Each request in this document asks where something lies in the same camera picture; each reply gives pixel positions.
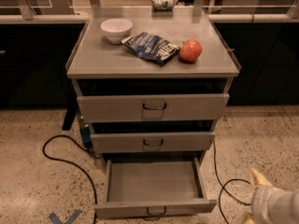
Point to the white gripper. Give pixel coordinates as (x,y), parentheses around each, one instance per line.
(267,202)

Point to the grey bottom drawer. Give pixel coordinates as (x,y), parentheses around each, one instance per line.
(152,188)

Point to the grey drawer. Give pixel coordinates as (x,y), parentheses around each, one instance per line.
(152,188)
(152,107)
(151,142)

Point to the grey top drawer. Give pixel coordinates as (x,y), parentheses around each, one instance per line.
(152,107)

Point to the grey middle drawer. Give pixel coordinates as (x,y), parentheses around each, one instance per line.
(151,142)

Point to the grey metal drawer cabinet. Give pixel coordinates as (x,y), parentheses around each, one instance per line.
(100,68)

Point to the red apple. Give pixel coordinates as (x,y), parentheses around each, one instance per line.
(190,51)

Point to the blue power adapter box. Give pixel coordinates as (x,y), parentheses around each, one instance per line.
(86,136)

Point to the blue chip bag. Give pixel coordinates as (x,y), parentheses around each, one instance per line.
(152,48)

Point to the green crumpled snack bag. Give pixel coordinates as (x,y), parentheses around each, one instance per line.
(162,5)

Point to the white ceramic bowl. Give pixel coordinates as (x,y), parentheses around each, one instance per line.
(115,30)

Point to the dark counter with rail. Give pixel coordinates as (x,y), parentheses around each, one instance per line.
(33,59)

